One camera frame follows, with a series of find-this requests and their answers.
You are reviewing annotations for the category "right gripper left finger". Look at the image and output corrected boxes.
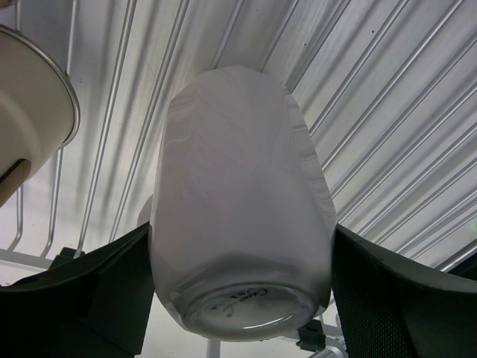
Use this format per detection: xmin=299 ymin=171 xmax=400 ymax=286
xmin=1 ymin=224 xmax=154 ymax=357

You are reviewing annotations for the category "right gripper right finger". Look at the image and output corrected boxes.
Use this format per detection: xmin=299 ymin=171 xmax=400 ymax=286
xmin=332 ymin=225 xmax=476 ymax=357

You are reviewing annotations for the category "white ceramic mug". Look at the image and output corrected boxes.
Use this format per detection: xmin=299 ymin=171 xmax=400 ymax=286
xmin=148 ymin=66 xmax=337 ymax=342

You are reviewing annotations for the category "metal dish rack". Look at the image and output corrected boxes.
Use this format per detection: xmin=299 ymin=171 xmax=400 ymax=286
xmin=0 ymin=0 xmax=477 ymax=358

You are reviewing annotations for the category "beige brown cup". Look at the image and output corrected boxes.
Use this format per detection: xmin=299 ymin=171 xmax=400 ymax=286
xmin=1 ymin=26 xmax=80 ymax=204

